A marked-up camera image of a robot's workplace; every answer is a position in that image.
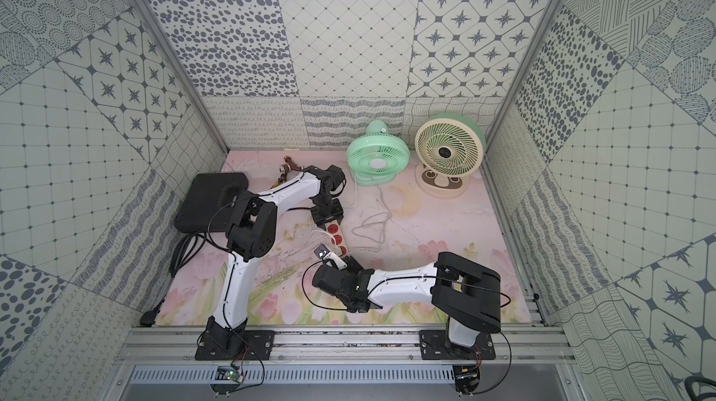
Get cream power strip red sockets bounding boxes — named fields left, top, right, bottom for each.
left=326, top=221, right=348, bottom=257

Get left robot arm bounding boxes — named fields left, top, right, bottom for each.
left=201, top=165, right=347, bottom=354

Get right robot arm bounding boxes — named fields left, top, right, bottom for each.
left=311, top=252, right=511, bottom=348

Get mint green desk fan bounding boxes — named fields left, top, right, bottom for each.
left=346, top=120, right=410, bottom=187

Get cream round desk fan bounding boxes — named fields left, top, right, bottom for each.
left=414, top=113, right=487, bottom=199

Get black plastic tool case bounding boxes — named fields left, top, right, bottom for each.
left=173, top=173, right=249, bottom=234

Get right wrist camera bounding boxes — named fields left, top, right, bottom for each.
left=314, top=244, right=332, bottom=260

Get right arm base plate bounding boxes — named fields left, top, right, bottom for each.
left=419, top=329, right=496, bottom=361

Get black power strip cable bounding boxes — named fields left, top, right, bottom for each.
left=139, top=204, right=314, bottom=328

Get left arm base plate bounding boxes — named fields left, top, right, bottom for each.
left=195, top=328, right=276, bottom=361

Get aluminium rail frame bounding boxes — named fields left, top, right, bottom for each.
left=117, top=325, right=576, bottom=366

